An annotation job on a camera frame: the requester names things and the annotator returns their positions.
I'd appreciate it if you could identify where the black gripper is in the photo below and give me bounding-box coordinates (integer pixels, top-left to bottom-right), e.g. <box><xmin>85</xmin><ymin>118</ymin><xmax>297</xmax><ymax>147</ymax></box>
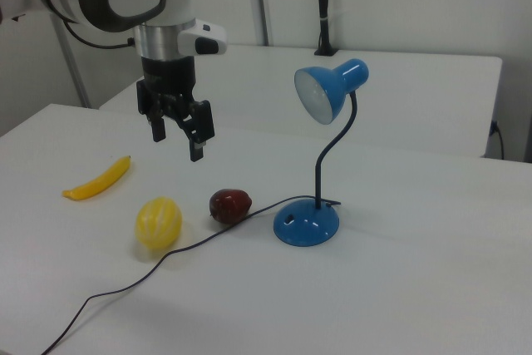
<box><xmin>135</xmin><ymin>55</ymin><xmax>216</xmax><ymax>163</ymax></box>

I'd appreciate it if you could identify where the blue desk lamp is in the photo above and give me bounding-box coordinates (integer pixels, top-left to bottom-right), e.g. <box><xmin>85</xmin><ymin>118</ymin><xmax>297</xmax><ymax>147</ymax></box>
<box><xmin>273</xmin><ymin>57</ymin><xmax>371</xmax><ymax>248</ymax></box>

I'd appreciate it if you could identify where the dark red apple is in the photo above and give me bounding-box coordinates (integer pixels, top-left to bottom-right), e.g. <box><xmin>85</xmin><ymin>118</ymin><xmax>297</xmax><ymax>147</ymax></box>
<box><xmin>209</xmin><ymin>188</ymin><xmax>254</xmax><ymax>225</ymax></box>

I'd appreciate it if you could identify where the yellow banana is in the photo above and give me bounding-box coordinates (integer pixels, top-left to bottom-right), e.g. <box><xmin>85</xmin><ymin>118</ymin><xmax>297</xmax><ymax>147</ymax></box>
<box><xmin>62</xmin><ymin>155</ymin><xmax>133</xmax><ymax>202</ymax></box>

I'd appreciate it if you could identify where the yellow striped melon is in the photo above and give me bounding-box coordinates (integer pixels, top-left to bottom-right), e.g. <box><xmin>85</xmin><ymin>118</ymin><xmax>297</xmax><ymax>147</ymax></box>
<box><xmin>135</xmin><ymin>197</ymin><xmax>184</xmax><ymax>251</ymax></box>

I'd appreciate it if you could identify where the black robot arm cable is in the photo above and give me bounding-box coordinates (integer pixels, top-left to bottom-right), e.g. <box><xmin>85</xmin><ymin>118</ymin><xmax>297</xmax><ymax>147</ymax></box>
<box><xmin>52</xmin><ymin>13</ymin><xmax>136</xmax><ymax>49</ymax></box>

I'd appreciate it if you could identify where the thin black lamp cable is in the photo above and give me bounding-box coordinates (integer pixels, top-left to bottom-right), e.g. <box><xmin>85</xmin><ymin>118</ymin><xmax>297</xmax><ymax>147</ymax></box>
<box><xmin>40</xmin><ymin>195</ymin><xmax>342</xmax><ymax>355</ymax></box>

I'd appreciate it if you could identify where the black wall cable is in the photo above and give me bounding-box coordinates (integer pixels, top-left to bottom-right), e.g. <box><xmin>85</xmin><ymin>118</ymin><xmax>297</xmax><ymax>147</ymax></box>
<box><xmin>490</xmin><ymin>120</ymin><xmax>506</xmax><ymax>160</ymax></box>

